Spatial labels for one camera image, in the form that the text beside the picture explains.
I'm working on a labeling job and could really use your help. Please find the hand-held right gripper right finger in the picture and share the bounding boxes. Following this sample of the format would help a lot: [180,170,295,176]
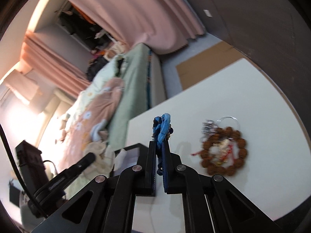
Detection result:
[162,141,285,233]

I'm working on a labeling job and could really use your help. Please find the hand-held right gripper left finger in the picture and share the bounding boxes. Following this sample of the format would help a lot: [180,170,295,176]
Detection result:
[31,141,157,233]

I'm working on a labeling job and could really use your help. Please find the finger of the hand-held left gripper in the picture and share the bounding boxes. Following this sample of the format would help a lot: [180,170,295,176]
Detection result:
[65,152,97,177]

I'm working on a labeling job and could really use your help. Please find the black jewelry box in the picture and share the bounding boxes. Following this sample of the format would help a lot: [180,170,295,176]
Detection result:
[114,143,150,173]

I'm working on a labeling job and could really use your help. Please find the blue braided bracelet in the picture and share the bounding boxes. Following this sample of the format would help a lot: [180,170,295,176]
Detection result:
[152,113,174,175]

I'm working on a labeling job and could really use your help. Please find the brown bead bracelet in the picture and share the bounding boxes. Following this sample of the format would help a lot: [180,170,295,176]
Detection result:
[200,126,248,176]

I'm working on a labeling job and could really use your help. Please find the thin silver wire ring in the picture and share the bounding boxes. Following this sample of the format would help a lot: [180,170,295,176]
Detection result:
[216,116,240,132]

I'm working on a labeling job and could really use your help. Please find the beige plush toy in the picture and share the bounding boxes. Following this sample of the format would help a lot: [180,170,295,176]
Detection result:
[57,113,71,144]

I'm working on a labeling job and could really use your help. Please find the pink patterned blanket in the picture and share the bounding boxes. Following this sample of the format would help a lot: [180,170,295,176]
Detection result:
[57,78,126,173]

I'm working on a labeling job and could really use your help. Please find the bed with green sheet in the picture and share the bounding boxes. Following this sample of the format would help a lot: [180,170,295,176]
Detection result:
[44,42,169,199]

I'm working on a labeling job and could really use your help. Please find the light green quilt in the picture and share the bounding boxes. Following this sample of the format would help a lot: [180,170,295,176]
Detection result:
[66,53,128,117]

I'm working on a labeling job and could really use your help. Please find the pile of dark clothes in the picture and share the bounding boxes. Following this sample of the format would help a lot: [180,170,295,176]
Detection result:
[86,58,108,81]

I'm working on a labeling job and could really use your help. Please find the hanging light cloth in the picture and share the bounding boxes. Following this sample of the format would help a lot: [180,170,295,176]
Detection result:
[2,69,40,100]

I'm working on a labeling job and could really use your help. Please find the narrow pink curtain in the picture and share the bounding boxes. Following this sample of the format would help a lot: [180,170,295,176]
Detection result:
[19,30,92,100]

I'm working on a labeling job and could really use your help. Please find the flat cardboard sheet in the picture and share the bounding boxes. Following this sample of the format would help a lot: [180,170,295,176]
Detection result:
[176,41,249,91]

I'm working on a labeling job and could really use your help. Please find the white tote bag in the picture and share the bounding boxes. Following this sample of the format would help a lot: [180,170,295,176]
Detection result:
[108,41,127,57]

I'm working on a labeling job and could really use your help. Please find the hanging dark clothes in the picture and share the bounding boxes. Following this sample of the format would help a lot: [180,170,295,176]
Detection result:
[58,7,98,51]

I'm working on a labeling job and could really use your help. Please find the wide pink curtain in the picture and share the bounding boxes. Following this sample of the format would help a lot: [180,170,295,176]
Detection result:
[50,0,206,55]

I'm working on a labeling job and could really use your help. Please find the black cable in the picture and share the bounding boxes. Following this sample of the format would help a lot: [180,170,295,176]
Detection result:
[0,124,49,220]

